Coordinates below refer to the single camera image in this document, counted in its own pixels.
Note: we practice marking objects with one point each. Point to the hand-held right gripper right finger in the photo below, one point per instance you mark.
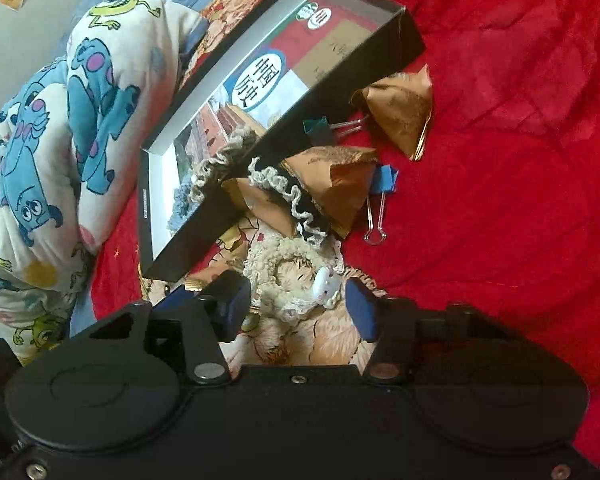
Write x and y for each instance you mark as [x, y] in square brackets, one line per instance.
[360, 315]

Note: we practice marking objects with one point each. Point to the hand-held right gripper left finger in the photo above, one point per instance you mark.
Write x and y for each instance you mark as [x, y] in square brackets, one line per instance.
[232, 306]

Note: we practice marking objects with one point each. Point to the cream fluffy scrunchie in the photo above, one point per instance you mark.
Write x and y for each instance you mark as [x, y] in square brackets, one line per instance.
[260, 260]

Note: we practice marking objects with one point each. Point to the brown triangular pouch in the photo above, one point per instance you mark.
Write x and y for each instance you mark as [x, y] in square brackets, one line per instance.
[345, 180]
[400, 110]

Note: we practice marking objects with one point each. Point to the black cardboard box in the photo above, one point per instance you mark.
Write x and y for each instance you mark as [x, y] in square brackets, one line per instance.
[360, 65]

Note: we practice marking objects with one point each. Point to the light blue knitted scrunchie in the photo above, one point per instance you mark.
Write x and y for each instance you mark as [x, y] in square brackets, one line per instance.
[185, 205]

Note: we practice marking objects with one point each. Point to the black lace-trimmed scrunchie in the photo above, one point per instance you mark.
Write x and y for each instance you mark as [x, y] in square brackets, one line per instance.
[280, 190]

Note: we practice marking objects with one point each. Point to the blue binder clip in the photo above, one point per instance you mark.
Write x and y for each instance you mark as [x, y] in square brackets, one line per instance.
[387, 177]

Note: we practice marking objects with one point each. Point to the red embroidered blanket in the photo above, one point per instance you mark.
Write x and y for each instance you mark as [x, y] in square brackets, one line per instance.
[505, 185]

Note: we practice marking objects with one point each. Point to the teal binder clip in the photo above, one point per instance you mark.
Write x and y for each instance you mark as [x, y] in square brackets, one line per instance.
[315, 125]

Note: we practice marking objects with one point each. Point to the history textbook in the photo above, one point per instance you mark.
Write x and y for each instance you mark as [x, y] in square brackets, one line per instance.
[260, 85]

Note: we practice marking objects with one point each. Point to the cartoon monster printed blanket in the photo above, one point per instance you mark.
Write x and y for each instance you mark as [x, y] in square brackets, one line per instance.
[55, 160]

